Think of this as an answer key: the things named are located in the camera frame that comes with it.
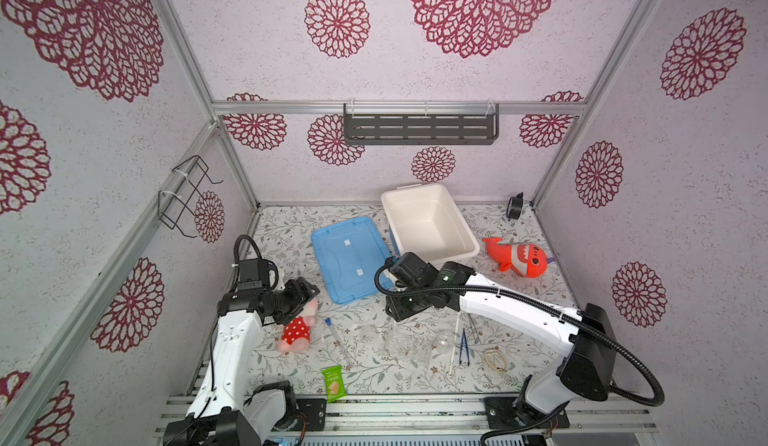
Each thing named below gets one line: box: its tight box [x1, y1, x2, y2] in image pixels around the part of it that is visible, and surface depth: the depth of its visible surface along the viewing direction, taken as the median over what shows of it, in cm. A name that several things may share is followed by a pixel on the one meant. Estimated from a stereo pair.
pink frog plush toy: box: [276, 298, 319, 353], surface depth 83 cm
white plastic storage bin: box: [381, 183, 481, 266], surface depth 107 cm
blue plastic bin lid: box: [311, 216, 392, 305], surface depth 108 cm
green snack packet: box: [321, 365, 347, 403], surface depth 79 cm
